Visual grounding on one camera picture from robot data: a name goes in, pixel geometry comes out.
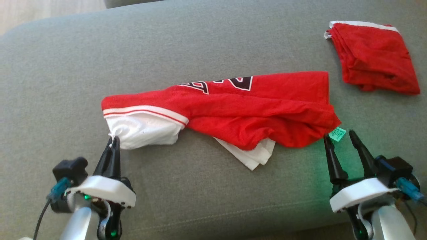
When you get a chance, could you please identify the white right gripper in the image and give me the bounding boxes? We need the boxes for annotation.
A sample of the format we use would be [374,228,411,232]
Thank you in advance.
[323,130,399,214]

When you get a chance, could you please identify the grey sofa seat cushion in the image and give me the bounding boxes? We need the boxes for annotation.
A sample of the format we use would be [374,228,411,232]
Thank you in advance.
[0,0,427,240]

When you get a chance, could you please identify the grey sofa back cushion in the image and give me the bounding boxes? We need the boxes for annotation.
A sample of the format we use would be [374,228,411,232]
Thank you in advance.
[103,0,167,9]

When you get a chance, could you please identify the red jersey with white sleeves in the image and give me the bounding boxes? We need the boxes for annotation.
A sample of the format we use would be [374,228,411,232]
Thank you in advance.
[101,71,348,171]

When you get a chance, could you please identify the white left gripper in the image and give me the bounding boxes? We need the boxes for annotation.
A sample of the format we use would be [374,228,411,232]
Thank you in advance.
[64,136,137,209]

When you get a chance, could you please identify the red Bulls 23 shorts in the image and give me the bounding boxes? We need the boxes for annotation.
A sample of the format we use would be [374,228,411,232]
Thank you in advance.
[324,21,421,96]

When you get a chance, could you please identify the black cable with teal plug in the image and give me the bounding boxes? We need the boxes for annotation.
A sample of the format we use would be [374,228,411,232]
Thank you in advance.
[32,177,72,240]
[395,177,427,234]

